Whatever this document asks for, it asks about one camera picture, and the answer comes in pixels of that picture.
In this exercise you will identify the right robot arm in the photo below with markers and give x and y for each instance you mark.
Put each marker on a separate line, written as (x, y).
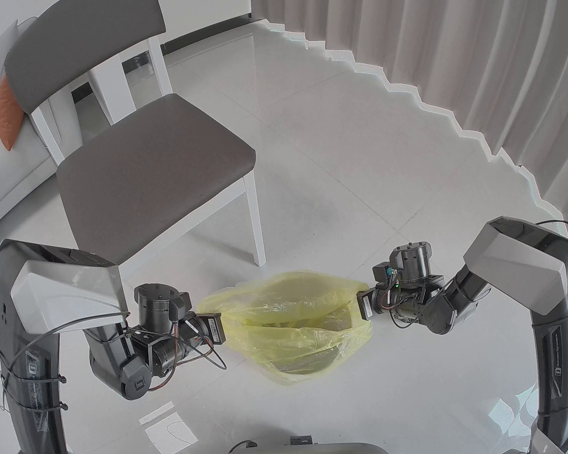
(511, 263)

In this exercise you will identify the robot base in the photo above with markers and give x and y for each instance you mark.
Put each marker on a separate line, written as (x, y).
(341, 448)

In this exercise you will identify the orange cushion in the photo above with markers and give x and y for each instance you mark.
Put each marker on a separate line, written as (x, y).
(7, 116)

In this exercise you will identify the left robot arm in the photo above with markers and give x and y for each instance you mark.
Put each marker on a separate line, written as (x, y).
(61, 286)

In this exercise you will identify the white trash bin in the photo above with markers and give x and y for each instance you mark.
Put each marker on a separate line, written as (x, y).
(307, 364)

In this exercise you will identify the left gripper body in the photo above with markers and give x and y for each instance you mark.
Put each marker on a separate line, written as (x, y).
(206, 331)

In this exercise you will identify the pale grey curtain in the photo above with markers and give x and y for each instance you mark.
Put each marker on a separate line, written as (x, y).
(454, 26)

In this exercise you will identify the pale grey sofa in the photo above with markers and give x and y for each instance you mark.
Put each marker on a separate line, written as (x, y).
(14, 178)

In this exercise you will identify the yellow plastic bag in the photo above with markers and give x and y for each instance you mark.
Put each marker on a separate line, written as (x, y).
(246, 308)

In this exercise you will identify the grey and white chair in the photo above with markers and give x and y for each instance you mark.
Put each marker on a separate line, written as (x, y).
(170, 159)

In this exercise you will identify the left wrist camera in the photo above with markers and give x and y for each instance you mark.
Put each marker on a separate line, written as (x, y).
(180, 305)

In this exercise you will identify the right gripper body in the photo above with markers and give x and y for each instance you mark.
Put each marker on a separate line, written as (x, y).
(383, 300)

